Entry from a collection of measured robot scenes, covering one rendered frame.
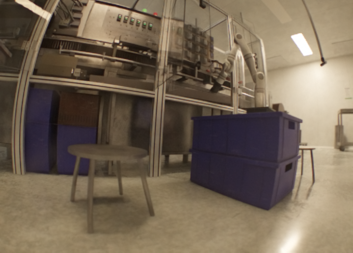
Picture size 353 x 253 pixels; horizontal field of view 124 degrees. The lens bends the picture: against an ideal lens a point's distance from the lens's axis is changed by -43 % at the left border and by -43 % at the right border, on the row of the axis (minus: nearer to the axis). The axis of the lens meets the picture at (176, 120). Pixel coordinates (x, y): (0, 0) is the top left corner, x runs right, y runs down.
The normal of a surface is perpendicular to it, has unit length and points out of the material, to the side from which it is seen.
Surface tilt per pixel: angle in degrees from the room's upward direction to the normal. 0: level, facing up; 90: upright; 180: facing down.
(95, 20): 90
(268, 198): 90
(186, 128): 90
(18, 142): 90
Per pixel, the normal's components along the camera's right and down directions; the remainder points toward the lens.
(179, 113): 0.53, -0.03
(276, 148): -0.84, -0.08
